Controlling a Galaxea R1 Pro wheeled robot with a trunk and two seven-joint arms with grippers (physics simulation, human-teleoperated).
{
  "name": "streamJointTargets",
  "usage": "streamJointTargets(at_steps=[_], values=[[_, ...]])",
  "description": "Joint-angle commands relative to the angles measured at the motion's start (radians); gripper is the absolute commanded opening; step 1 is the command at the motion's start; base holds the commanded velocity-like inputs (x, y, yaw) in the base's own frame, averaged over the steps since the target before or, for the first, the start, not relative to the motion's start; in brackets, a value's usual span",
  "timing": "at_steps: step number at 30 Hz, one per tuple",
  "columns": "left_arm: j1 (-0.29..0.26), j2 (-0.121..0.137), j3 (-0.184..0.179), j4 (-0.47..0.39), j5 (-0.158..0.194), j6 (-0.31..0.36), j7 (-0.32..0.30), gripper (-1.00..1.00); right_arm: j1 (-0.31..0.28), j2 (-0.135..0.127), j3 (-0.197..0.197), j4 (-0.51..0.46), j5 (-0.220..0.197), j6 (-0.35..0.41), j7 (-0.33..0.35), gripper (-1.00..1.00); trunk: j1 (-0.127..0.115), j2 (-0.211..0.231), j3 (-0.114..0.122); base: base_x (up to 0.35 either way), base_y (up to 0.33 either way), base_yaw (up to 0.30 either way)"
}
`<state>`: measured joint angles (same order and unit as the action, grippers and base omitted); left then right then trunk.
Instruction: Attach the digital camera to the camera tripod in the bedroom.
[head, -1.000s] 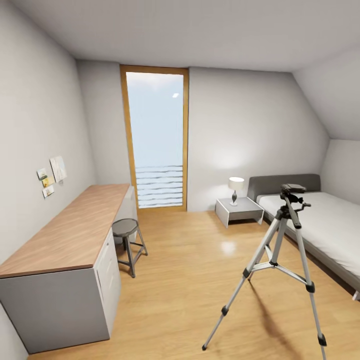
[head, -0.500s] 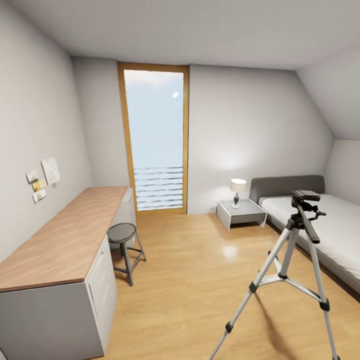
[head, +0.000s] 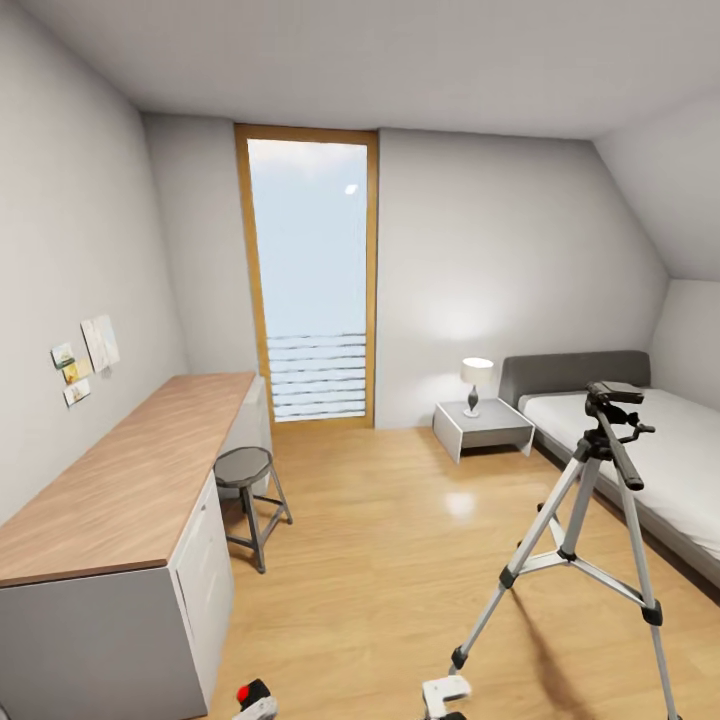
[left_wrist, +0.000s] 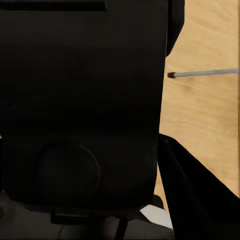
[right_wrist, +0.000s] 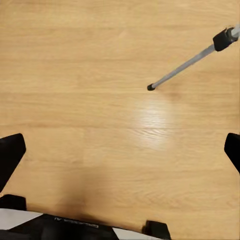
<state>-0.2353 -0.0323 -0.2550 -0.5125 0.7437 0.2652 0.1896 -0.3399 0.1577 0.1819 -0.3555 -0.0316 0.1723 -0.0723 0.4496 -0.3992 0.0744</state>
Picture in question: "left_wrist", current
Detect digital camera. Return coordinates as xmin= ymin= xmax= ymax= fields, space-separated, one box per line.
xmin=0 ymin=0 xmax=185 ymax=227

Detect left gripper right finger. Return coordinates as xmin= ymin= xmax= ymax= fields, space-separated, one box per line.
xmin=157 ymin=133 xmax=240 ymax=240

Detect camera tripod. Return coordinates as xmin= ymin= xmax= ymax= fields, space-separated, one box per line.
xmin=168 ymin=68 xmax=240 ymax=78

